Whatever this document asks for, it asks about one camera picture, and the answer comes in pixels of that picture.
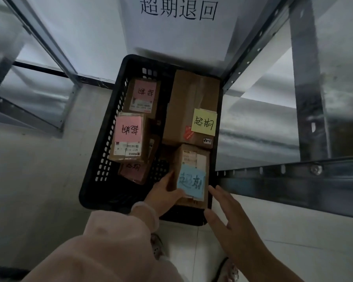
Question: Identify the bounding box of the metal shelf rack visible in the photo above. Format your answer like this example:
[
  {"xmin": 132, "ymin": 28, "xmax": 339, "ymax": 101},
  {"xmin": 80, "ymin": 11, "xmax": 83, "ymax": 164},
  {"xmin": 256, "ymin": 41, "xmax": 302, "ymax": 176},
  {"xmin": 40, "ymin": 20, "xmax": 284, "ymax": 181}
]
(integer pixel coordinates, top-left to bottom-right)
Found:
[
  {"xmin": 0, "ymin": 0, "xmax": 80, "ymax": 139},
  {"xmin": 216, "ymin": 0, "xmax": 353, "ymax": 221}
]

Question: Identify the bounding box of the person's shoe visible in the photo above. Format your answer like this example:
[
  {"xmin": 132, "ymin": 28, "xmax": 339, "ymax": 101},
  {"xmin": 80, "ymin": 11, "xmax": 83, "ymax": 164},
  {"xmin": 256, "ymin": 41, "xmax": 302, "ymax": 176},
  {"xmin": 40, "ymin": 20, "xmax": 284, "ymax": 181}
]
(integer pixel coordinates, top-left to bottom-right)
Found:
[
  {"xmin": 150, "ymin": 233, "xmax": 166, "ymax": 260},
  {"xmin": 220, "ymin": 257, "xmax": 241, "ymax": 282}
]

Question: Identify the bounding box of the pink sticky note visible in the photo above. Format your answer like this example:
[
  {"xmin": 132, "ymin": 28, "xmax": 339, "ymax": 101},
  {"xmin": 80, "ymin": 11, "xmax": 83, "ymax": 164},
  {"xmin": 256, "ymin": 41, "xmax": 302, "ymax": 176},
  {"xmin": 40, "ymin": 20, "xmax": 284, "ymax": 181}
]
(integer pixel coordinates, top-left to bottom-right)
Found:
[
  {"xmin": 133, "ymin": 80, "xmax": 157, "ymax": 99},
  {"xmin": 114, "ymin": 116, "xmax": 144, "ymax": 144}
]

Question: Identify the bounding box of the large cardboard box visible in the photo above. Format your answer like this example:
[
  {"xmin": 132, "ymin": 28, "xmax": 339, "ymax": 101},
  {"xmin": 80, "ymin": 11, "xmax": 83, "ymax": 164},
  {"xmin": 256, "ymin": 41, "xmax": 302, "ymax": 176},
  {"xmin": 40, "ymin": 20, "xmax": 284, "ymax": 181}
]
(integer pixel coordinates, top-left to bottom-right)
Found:
[{"xmin": 162, "ymin": 69, "xmax": 221, "ymax": 149}]

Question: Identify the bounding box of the person's left hand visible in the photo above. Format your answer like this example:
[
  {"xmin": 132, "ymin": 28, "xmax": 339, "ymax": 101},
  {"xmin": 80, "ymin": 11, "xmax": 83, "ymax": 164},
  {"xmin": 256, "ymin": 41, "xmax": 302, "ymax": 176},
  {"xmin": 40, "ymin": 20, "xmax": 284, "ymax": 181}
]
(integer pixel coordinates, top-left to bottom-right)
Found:
[{"xmin": 144, "ymin": 170, "xmax": 187, "ymax": 218}]

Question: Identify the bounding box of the yellow sticky note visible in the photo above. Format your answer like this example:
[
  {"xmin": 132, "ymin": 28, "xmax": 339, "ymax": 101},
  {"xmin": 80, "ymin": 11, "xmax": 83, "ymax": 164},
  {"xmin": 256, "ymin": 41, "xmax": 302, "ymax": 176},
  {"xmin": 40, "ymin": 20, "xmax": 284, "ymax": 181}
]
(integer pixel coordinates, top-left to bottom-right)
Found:
[{"xmin": 191, "ymin": 108, "xmax": 218, "ymax": 136}]

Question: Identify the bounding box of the person's right hand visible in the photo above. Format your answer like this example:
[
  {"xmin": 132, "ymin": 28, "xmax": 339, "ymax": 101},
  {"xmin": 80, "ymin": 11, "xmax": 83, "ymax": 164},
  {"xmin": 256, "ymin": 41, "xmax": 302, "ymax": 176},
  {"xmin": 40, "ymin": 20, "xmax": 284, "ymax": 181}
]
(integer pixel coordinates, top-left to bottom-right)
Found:
[{"xmin": 204, "ymin": 185, "xmax": 269, "ymax": 263}]

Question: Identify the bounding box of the white paper sign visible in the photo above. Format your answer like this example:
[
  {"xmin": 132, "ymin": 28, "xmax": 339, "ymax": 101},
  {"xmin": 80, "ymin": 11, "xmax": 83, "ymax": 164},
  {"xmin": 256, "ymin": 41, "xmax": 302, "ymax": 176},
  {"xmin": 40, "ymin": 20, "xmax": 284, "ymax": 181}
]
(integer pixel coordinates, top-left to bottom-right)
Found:
[{"xmin": 118, "ymin": 0, "xmax": 248, "ymax": 62}]

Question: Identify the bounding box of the cardboard box with blue note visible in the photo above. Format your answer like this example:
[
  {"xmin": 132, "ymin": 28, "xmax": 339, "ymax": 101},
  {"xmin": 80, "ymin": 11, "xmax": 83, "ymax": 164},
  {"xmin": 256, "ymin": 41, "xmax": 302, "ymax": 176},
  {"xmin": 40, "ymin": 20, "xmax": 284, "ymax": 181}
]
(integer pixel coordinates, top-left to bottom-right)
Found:
[{"xmin": 173, "ymin": 143, "xmax": 211, "ymax": 211}]

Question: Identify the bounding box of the person's left forearm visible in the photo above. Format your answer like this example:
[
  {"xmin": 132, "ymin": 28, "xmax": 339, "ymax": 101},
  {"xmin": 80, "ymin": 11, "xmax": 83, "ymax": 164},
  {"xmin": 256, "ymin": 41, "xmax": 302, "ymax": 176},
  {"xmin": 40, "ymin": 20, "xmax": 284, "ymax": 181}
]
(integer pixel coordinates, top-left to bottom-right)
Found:
[{"xmin": 21, "ymin": 202, "xmax": 177, "ymax": 282}]

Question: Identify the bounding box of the cardboard box with red note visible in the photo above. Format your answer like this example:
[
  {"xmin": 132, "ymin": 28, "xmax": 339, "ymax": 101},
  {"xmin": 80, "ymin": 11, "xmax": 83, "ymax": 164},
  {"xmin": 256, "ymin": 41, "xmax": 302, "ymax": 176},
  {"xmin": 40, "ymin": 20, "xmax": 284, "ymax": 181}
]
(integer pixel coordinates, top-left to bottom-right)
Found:
[{"xmin": 118, "ymin": 161, "xmax": 151, "ymax": 185}]

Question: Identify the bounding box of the person's right forearm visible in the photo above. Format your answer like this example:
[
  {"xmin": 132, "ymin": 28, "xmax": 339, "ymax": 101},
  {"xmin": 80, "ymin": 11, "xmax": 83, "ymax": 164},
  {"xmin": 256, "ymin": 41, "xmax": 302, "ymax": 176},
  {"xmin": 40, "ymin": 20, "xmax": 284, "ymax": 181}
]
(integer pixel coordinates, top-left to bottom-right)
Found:
[{"xmin": 247, "ymin": 246, "xmax": 305, "ymax": 282}]

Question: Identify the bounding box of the person's left shoe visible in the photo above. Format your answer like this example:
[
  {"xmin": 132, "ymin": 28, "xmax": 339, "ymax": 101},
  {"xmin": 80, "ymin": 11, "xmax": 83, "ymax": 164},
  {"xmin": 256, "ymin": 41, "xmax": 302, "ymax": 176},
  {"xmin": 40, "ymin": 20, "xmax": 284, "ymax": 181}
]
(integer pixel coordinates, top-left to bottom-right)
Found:
[{"xmin": 150, "ymin": 233, "xmax": 166, "ymax": 260}]

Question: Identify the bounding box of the cardboard box with pink note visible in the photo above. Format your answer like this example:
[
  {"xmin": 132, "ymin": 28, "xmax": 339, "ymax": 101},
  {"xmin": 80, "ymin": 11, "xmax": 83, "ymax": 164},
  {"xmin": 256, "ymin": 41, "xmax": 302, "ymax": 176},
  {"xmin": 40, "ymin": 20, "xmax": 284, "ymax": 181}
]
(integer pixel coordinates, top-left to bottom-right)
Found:
[
  {"xmin": 123, "ymin": 78, "xmax": 161, "ymax": 115},
  {"xmin": 109, "ymin": 113, "xmax": 151, "ymax": 164}
]

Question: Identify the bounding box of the blue sticky note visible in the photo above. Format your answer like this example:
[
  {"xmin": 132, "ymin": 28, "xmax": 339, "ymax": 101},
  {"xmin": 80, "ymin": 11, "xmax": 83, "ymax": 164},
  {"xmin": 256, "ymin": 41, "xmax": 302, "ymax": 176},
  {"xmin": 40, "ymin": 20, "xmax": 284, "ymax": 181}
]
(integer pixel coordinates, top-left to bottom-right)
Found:
[{"xmin": 176, "ymin": 164, "xmax": 207, "ymax": 202}]

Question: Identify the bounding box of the black plastic crate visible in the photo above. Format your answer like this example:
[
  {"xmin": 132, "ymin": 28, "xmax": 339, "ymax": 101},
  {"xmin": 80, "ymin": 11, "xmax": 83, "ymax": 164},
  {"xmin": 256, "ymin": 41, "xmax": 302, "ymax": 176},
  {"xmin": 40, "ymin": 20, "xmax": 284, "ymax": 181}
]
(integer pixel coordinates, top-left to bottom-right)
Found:
[{"xmin": 79, "ymin": 54, "xmax": 224, "ymax": 227}]

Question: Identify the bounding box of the person's right shoe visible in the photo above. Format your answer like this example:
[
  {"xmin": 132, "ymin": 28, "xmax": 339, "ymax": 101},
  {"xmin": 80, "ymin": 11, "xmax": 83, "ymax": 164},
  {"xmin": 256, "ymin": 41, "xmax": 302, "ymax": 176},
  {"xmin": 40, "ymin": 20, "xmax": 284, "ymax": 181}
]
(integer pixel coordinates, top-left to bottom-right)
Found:
[{"xmin": 220, "ymin": 257, "xmax": 241, "ymax": 282}]

